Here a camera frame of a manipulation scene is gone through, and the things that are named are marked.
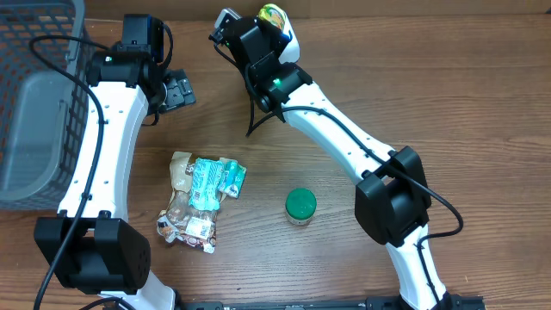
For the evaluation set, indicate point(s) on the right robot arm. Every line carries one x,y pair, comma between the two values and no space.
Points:
392,195

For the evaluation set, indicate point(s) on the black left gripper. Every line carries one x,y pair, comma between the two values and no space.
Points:
180,90

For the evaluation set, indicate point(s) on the teal wet wipes pack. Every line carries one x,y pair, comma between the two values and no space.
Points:
204,191

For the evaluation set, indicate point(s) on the beige brown snack bag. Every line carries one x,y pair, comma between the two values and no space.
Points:
180,222

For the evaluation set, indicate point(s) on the yellow drink bottle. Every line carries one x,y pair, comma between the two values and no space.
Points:
273,14

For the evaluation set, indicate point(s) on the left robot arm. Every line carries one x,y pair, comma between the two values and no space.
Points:
89,244

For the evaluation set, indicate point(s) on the dark grey plastic basket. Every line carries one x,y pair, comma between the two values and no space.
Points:
43,114

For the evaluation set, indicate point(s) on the green lidded cup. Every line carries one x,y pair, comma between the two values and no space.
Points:
300,206

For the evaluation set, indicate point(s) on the white barcode scanner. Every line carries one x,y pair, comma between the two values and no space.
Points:
291,52

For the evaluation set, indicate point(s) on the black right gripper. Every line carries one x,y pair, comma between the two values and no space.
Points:
275,37

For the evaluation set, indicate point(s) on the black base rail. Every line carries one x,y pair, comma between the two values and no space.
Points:
452,302

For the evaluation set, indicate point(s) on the teal tissue pack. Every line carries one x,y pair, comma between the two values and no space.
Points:
232,178

